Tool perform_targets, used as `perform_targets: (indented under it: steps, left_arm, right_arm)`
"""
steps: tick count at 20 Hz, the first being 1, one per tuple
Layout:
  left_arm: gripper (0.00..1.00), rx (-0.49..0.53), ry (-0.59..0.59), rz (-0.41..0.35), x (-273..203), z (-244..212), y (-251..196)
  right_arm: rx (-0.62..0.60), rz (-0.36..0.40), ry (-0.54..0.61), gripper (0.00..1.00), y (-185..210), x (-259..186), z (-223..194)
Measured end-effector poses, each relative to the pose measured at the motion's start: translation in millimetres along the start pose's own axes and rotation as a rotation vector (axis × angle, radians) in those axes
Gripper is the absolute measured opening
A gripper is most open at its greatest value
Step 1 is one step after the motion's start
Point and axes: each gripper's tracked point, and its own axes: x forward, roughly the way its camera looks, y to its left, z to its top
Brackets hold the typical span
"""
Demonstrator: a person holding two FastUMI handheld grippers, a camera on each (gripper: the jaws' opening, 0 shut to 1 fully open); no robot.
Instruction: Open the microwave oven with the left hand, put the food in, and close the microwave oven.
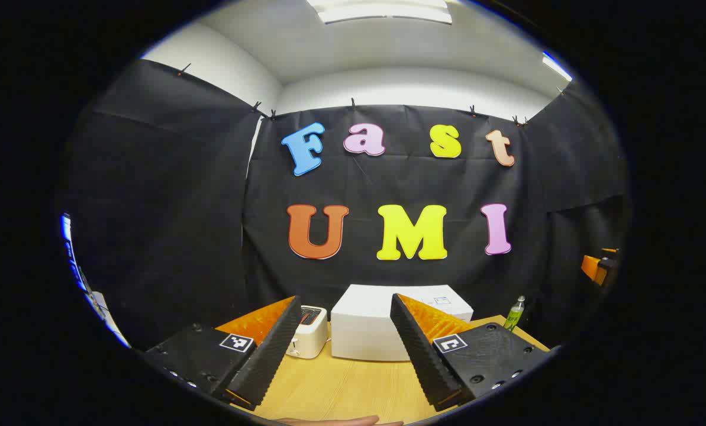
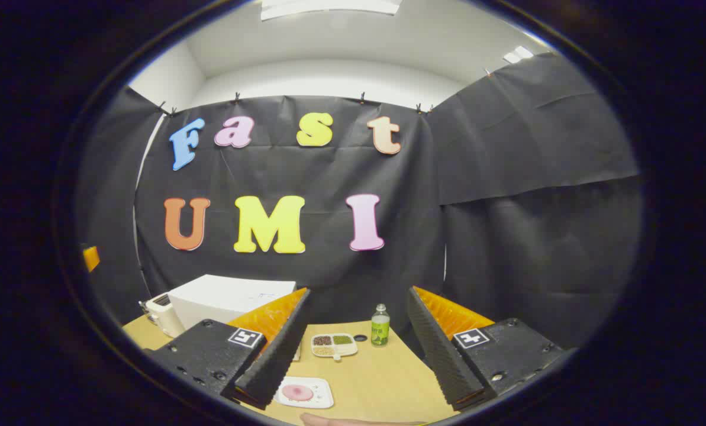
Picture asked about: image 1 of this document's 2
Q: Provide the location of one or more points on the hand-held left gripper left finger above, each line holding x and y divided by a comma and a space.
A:
270, 361

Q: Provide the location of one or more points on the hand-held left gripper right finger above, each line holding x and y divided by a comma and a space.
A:
426, 361

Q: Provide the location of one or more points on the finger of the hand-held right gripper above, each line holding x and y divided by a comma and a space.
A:
592, 267

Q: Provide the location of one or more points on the white microwave oven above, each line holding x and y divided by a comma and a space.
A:
364, 322

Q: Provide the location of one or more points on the white toaster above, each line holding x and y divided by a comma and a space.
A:
311, 340

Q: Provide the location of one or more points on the green label drink bottle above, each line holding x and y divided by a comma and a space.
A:
513, 319

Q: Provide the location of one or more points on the ceiling light panel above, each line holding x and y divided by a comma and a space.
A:
557, 67
382, 12

